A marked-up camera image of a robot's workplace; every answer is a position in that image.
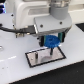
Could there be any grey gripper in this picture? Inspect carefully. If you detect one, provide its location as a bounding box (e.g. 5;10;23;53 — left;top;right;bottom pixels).
34;0;72;47

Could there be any large blue gear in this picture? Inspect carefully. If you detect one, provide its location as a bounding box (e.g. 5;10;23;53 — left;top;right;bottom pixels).
45;35;60;48

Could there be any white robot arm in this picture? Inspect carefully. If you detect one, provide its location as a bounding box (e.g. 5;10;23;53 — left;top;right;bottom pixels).
13;0;72;45

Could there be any peg base plate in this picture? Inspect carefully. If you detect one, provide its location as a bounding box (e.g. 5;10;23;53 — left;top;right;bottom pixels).
25;47;66;67

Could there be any black cable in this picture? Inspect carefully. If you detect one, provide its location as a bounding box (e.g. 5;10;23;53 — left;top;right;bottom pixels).
0;22;34;35

